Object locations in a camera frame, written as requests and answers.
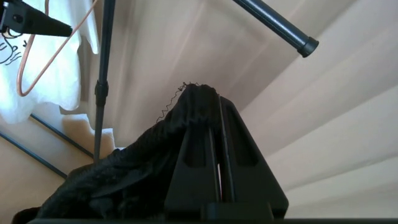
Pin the black clothes rack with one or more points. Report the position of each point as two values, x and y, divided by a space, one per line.
104 62

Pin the black garment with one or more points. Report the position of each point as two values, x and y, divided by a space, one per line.
140 161

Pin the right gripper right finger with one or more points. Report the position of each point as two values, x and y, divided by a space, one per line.
258 193

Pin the beige curtain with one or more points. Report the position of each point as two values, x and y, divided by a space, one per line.
217 46

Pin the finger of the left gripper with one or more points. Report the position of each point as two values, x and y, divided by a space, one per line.
34 23

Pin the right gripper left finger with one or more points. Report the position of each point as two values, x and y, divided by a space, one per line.
192 186

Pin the pink clothes hanger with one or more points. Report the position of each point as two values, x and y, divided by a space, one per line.
46 65

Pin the white printed T-shirt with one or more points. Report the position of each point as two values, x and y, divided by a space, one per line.
62 77

